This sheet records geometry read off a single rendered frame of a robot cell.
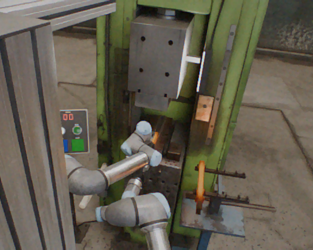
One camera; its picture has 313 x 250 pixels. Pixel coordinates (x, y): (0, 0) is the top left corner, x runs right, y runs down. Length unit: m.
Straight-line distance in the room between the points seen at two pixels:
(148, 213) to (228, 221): 0.83
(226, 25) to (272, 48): 6.34
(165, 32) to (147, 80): 0.29
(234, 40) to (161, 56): 0.41
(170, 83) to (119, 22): 0.47
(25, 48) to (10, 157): 0.13
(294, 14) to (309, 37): 0.70
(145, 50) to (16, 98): 1.31
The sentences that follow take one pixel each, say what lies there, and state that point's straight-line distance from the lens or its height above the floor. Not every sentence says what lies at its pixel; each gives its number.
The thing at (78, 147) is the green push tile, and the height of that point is 1.00.
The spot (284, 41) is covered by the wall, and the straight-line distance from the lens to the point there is 8.04.
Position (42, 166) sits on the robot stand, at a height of 1.84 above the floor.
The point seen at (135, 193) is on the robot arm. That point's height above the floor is 1.03.
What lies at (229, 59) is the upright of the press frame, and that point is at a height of 1.60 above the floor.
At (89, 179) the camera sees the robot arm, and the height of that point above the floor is 1.30.
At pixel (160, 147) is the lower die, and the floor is 0.99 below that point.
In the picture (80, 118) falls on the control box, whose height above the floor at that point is 1.15.
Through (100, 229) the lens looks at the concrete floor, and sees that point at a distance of 2.68.
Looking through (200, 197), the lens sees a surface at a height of 1.00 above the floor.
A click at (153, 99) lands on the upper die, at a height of 1.34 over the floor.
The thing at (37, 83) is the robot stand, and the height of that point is 1.95.
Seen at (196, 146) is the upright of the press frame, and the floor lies 0.96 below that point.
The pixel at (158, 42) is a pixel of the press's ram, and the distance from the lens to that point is 1.60.
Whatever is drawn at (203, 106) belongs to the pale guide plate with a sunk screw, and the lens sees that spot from 1.84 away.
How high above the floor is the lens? 2.11
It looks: 33 degrees down
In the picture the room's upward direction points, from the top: 6 degrees clockwise
